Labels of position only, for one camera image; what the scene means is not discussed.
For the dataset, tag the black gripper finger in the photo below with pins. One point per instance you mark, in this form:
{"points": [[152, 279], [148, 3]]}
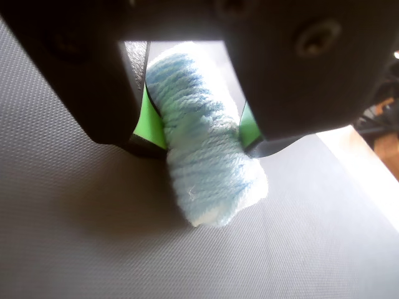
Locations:
{"points": [[311, 78], [78, 78]]}

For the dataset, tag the light blue yarn block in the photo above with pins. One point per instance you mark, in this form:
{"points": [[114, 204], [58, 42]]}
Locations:
{"points": [[202, 140]]}

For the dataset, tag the black textured mat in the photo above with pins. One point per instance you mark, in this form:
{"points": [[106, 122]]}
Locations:
{"points": [[93, 233]]}

